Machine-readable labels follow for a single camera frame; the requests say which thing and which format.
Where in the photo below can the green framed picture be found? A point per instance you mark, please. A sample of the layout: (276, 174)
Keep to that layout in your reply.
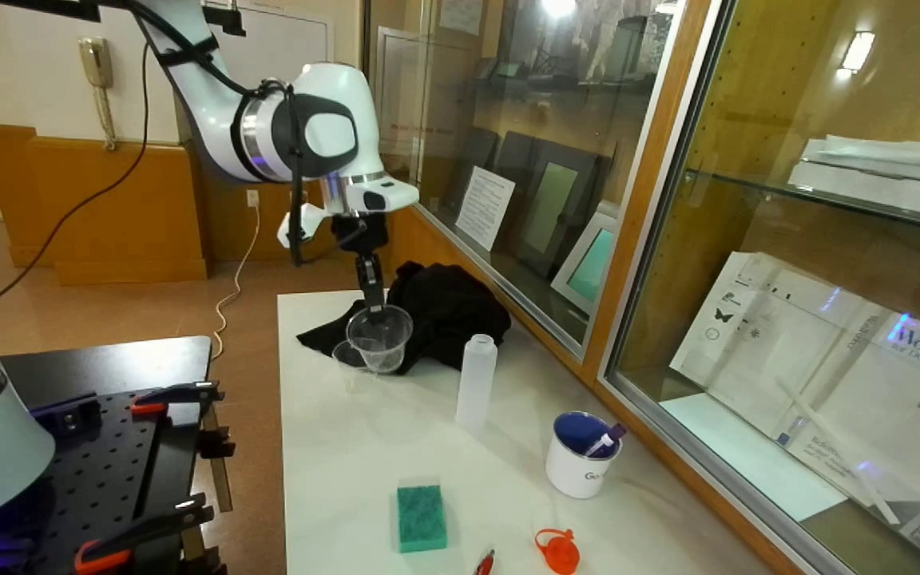
(593, 262)

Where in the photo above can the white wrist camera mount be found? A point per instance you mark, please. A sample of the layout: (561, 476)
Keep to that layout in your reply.
(375, 192)

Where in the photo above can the white squeeze bottle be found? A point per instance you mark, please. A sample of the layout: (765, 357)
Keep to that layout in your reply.
(478, 384)

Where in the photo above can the white printed poster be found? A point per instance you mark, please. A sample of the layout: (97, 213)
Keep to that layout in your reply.
(800, 371)

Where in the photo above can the white mug blue inside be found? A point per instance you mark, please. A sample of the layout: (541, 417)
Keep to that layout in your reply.
(576, 468)

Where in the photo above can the red pen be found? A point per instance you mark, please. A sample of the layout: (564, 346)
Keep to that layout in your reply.
(485, 564)

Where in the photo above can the beige wall phone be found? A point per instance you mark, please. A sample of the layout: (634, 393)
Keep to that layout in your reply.
(97, 66)

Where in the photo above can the stack of white papers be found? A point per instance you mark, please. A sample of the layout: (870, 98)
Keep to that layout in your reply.
(885, 177)

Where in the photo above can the white wall outlet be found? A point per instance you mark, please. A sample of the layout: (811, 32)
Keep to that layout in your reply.
(254, 198)

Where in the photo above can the purple utensil in mug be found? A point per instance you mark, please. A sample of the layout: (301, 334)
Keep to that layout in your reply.
(606, 439)

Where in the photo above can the dark picture frame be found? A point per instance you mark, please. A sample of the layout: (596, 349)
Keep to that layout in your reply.
(556, 196)

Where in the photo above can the green sponge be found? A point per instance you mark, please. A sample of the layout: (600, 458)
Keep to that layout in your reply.
(420, 518)

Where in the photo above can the black perforated breadboard table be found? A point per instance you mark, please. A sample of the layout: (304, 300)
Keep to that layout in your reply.
(110, 468)

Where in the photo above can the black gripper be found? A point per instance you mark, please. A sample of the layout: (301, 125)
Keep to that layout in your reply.
(363, 241)

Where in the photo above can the black cloth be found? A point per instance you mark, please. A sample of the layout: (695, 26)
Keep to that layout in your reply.
(449, 307)

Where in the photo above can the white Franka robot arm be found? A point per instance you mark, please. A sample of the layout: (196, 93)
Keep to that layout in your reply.
(311, 115)

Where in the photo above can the wooden counter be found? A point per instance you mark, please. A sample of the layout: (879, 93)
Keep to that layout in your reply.
(110, 213)

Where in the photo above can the black overhead bar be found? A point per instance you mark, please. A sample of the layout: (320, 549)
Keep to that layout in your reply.
(56, 4)

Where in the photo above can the white paper sign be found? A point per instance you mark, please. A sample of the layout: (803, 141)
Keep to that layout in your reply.
(485, 209)

